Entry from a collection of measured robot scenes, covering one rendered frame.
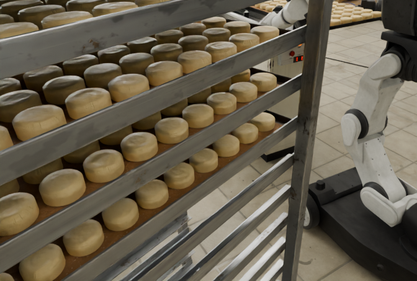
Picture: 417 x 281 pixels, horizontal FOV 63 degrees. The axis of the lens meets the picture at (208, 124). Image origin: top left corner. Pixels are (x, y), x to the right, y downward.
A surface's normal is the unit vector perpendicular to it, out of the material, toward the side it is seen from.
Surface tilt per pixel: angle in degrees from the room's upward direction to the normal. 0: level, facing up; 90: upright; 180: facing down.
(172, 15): 90
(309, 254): 0
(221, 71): 90
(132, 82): 0
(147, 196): 0
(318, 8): 90
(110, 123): 90
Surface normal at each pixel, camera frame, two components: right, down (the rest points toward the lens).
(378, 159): 0.28, -0.25
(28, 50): 0.72, 0.33
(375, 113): 0.42, 0.58
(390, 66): -0.91, 0.25
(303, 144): -0.70, 0.39
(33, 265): -0.04, -0.86
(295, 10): -0.47, 0.37
